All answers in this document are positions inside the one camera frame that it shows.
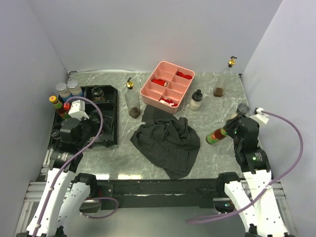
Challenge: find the red yellow cap sauce bottle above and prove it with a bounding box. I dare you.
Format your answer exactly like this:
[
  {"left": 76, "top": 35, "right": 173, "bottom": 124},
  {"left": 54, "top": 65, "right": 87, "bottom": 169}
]
[{"left": 49, "top": 95, "right": 70, "bottom": 119}]

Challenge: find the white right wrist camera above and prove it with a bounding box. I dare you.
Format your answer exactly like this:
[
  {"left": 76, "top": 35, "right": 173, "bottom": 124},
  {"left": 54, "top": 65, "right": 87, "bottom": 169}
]
[{"left": 250, "top": 108, "right": 269, "bottom": 126}]

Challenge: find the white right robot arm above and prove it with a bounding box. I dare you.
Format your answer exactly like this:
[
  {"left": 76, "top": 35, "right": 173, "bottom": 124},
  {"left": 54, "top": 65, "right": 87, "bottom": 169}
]
[{"left": 216, "top": 115, "right": 291, "bottom": 237}]

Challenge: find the black cap brown powder bottle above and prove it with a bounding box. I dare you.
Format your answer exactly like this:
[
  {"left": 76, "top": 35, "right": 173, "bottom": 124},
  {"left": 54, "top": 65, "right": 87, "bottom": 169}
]
[{"left": 91, "top": 85, "right": 105, "bottom": 101}]

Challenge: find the tall gold spout oil bottle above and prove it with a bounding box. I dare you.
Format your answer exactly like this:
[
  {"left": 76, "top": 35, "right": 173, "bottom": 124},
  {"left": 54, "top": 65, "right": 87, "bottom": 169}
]
[{"left": 125, "top": 77, "right": 141, "bottom": 119}]

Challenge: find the red white item front compartment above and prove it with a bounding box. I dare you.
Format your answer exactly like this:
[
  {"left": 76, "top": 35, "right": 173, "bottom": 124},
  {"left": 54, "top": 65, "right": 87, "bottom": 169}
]
[{"left": 159, "top": 98, "right": 178, "bottom": 107}]

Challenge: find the blue label spice jar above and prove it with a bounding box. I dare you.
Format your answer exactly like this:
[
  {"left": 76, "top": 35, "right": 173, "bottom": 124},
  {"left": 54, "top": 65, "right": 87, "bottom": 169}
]
[
  {"left": 67, "top": 80, "right": 83, "bottom": 97},
  {"left": 55, "top": 82, "right": 72, "bottom": 102}
]

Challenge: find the red item middle compartment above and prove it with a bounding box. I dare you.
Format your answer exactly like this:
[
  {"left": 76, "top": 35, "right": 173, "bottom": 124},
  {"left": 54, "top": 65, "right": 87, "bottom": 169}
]
[{"left": 152, "top": 79, "right": 168, "bottom": 87}]

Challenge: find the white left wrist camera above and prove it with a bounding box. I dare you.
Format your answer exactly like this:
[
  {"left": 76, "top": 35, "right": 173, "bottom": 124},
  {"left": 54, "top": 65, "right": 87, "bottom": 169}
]
[{"left": 64, "top": 100, "right": 89, "bottom": 120}]

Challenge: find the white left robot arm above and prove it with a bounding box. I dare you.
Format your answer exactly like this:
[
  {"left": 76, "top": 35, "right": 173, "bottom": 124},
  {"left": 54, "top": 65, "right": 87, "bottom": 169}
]
[{"left": 17, "top": 112, "right": 103, "bottom": 237}]

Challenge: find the dark lid beige powder jar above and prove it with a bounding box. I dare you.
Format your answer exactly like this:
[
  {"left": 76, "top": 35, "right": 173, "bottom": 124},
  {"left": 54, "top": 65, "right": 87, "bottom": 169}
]
[{"left": 231, "top": 103, "right": 250, "bottom": 119}]

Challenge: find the pink divided storage box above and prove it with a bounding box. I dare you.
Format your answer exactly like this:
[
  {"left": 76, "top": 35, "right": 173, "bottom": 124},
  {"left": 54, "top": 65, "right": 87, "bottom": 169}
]
[{"left": 140, "top": 61, "right": 195, "bottom": 114}]

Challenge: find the red label sauce bottle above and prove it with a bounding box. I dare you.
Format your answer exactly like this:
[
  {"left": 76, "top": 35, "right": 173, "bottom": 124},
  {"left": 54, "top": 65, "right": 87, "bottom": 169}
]
[{"left": 206, "top": 128, "right": 227, "bottom": 145}]

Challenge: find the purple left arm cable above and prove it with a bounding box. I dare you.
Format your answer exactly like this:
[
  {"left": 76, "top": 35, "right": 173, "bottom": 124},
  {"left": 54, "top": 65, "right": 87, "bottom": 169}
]
[{"left": 32, "top": 96, "right": 120, "bottom": 237}]

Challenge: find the black cap white powder bottle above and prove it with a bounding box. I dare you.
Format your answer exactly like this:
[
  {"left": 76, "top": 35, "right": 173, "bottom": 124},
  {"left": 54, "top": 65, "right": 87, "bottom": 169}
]
[{"left": 189, "top": 89, "right": 203, "bottom": 111}]

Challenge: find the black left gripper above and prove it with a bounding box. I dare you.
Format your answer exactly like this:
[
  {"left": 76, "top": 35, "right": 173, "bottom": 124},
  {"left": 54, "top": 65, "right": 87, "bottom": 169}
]
[{"left": 76, "top": 109, "right": 112, "bottom": 148}]

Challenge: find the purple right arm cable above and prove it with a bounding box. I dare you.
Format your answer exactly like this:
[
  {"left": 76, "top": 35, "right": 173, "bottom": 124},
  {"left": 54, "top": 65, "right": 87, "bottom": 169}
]
[{"left": 186, "top": 111, "right": 304, "bottom": 225}]

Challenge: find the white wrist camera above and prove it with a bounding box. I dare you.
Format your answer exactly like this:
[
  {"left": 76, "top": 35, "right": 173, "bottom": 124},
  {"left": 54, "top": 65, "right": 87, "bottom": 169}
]
[
  {"left": 250, "top": 108, "right": 269, "bottom": 126},
  {"left": 64, "top": 100, "right": 89, "bottom": 120}
]

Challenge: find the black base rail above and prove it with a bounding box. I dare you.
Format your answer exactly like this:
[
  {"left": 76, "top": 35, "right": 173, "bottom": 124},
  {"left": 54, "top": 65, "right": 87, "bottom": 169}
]
[{"left": 98, "top": 179, "right": 232, "bottom": 208}]

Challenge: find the red item back compartment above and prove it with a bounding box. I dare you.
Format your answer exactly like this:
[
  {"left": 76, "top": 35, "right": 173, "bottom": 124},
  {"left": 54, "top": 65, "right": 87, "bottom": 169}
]
[{"left": 176, "top": 71, "right": 193, "bottom": 80}]

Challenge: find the black divided organizer tray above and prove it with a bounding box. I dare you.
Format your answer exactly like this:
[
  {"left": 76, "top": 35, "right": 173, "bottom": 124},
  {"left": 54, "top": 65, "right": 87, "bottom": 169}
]
[{"left": 50, "top": 85, "right": 119, "bottom": 149}]

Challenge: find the tall gold spout sauce bottle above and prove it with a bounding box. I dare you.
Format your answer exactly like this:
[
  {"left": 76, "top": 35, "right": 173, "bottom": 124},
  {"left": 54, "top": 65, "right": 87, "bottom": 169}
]
[{"left": 213, "top": 56, "right": 237, "bottom": 97}]

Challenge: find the dark spice jar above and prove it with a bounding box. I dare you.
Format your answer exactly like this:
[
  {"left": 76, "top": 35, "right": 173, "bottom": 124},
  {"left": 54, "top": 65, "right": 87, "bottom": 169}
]
[{"left": 50, "top": 129, "right": 60, "bottom": 140}]

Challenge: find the aluminium frame rail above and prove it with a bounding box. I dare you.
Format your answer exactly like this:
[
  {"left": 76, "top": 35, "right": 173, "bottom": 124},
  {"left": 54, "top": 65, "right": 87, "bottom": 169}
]
[{"left": 13, "top": 148, "right": 297, "bottom": 237}]

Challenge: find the dark striped cloth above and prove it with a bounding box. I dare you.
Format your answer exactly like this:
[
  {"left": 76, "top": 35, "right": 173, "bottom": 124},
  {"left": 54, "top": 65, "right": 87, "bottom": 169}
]
[{"left": 130, "top": 105, "right": 200, "bottom": 180}]

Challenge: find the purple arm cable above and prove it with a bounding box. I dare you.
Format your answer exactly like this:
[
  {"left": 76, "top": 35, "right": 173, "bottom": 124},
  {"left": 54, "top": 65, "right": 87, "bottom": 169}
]
[
  {"left": 186, "top": 111, "right": 304, "bottom": 225},
  {"left": 32, "top": 96, "right": 120, "bottom": 237}
]

